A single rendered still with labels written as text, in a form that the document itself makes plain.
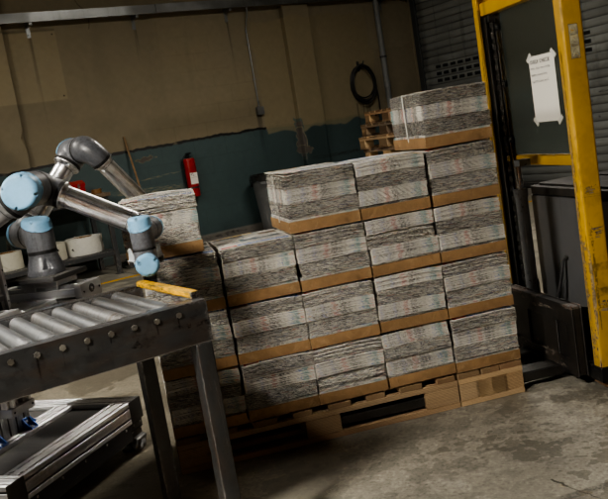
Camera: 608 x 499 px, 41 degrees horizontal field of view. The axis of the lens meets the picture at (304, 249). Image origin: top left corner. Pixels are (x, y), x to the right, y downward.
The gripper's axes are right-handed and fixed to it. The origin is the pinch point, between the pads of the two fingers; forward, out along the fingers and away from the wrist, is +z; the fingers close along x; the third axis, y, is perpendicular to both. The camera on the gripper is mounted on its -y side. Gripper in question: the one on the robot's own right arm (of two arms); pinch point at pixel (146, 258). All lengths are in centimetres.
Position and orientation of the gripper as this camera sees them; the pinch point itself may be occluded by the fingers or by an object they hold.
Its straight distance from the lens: 298.4
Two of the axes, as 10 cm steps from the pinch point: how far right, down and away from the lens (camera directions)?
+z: -2.1, -1.1, 9.7
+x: -9.6, 1.9, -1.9
